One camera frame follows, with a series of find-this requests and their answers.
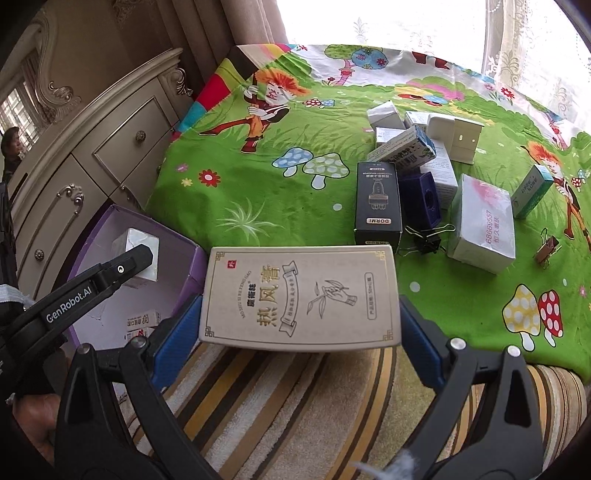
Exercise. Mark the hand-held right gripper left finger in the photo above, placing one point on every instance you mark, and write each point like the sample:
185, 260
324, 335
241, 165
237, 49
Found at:
171, 346

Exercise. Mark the purple cardboard box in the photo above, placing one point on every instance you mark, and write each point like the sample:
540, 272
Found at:
101, 230

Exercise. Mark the cream carved dresser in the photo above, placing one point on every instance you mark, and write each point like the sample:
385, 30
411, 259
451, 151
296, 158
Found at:
92, 184

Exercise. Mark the black binder clip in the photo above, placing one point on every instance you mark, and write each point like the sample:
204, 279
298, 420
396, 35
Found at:
427, 244

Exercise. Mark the red and white medicine box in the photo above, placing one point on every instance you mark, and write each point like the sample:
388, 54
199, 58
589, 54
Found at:
143, 321

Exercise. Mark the cream ornate framed mirror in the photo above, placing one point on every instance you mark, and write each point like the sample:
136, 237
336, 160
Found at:
55, 87

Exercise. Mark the small white box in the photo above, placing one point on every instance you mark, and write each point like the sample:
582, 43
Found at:
415, 119

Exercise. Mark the striped bed sheet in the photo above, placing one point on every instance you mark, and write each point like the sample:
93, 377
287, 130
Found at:
286, 406

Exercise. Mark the white and teal box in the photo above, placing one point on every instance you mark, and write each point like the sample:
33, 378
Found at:
528, 194

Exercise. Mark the brown drape curtain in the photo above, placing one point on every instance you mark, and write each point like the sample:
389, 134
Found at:
207, 37

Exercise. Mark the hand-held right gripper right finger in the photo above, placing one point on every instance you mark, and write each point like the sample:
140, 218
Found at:
422, 346

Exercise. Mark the person's left hand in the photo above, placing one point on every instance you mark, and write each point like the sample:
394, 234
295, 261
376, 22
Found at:
32, 424

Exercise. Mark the cream medicine box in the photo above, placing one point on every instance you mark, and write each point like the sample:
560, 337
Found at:
295, 300

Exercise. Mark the white pink-print box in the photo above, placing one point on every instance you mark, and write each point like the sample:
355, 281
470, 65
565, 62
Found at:
480, 230

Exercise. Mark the round metal drawer knob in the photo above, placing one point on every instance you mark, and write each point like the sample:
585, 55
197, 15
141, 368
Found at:
140, 136
39, 254

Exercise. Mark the printed green blanket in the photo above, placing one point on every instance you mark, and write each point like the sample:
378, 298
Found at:
277, 198

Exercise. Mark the white and blue medicine box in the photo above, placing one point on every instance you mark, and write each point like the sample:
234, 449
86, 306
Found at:
397, 145

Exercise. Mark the white lace curtain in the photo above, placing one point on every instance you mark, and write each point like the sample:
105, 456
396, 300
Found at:
508, 46

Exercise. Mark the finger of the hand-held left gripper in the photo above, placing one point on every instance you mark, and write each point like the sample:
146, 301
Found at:
121, 270

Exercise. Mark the bronze binder clip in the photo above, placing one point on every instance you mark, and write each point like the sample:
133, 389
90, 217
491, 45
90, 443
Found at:
547, 249

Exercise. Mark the dark blue box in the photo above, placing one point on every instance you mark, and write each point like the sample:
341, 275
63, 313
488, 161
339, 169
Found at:
415, 194

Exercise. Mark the tall white box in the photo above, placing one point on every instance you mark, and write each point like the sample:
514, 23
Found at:
441, 175

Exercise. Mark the black product box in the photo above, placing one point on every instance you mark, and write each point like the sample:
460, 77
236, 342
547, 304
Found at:
376, 203

